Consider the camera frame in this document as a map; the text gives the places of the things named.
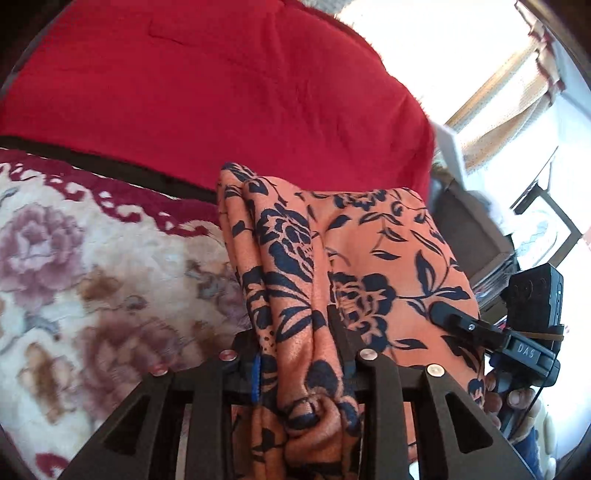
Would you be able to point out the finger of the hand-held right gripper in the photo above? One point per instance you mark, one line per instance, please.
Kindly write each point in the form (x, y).
(466, 325)

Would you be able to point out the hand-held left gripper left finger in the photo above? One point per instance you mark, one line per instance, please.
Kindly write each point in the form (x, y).
(244, 369)

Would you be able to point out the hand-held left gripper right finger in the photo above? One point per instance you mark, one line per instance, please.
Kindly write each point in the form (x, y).
(351, 350)

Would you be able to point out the orange floral garment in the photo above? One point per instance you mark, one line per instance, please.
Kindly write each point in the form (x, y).
(369, 240)

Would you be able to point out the person's right hand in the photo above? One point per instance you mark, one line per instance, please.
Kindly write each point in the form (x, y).
(519, 399)

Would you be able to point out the dark wooden chair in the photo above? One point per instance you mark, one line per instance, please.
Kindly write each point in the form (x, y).
(558, 210)

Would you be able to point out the cardboard box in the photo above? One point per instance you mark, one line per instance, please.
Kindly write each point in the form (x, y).
(466, 230)

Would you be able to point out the white paper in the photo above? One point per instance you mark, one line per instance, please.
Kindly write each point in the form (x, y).
(450, 147)

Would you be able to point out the floral fleece blanket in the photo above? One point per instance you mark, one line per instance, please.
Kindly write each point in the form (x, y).
(92, 277)

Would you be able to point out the beige curtain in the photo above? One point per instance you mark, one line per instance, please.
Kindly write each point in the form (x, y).
(508, 115)

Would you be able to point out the black leather sofa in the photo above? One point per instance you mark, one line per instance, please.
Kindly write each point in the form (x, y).
(138, 177)

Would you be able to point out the red blanket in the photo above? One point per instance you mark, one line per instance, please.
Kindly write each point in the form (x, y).
(207, 92)

